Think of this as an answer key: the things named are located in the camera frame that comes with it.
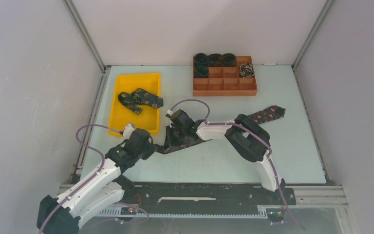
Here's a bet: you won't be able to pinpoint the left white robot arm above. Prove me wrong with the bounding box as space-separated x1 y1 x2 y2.
37 124 155 234

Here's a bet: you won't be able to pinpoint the dark floral red-dotted tie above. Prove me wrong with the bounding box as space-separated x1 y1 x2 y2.
153 105 286 155

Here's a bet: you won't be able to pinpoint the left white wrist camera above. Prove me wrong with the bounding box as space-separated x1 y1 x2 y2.
121 123 136 139

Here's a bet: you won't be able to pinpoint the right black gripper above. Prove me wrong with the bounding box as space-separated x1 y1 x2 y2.
163 125 187 152

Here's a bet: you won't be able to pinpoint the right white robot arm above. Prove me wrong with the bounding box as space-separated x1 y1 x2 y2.
155 110 286 204

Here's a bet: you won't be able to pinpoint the dark gold-patterned folded tie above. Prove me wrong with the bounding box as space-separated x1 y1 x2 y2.
117 88 164 115

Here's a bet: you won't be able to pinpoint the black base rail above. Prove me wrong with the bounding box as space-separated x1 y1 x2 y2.
122 182 297 216

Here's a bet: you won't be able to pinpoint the rolled dark red-patterned tie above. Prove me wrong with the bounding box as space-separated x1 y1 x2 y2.
208 53 224 67

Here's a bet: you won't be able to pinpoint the white-patterned tie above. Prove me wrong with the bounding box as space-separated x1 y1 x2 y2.
239 63 255 78

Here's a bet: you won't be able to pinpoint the rolled dark gold-patterned tie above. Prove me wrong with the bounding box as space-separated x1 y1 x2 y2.
222 53 237 67

